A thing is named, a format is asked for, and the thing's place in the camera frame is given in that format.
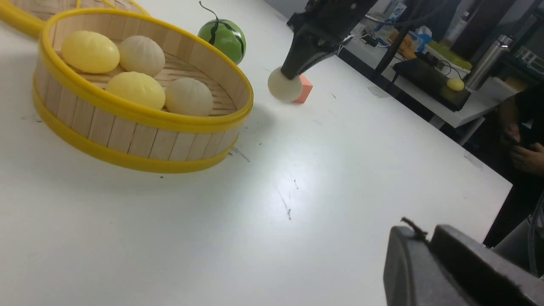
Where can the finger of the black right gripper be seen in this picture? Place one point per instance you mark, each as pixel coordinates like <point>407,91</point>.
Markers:
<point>487,278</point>

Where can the white side table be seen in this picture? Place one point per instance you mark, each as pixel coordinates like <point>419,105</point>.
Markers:
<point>468,119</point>

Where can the white bun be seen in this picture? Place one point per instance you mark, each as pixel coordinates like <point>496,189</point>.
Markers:
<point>141,54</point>
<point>188,97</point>
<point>283,88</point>

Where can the woven bamboo steamer lid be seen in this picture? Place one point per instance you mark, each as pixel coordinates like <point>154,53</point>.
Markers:
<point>29,16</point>

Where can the yellow bun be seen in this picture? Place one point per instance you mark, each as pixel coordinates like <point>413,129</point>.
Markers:
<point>455,84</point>
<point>90,52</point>
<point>137,88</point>

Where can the person hand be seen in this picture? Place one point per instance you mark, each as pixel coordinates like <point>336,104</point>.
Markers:
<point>529,160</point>

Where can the white bun bottom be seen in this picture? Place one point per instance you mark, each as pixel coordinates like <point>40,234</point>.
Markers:
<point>188,97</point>

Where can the green toy watermelon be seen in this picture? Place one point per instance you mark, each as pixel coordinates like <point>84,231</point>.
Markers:
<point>224,35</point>

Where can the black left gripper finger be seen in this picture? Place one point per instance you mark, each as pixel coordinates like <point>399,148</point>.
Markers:
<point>413,276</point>

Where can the bamboo steamer tray yellow rim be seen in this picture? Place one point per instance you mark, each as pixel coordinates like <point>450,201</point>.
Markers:
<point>76,107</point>

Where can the orange foam cube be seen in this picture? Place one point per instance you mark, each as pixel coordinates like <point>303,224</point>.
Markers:
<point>307,87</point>

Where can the yellow bun on device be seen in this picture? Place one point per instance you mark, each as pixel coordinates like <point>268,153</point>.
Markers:
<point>455,84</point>

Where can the steel thermos bottle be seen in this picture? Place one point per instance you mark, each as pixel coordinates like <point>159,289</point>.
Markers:
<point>480,72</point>

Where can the black device on side table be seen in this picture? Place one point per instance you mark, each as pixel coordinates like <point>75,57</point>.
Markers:
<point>432,82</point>

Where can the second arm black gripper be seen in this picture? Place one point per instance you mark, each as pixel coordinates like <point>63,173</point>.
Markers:
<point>319,30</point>

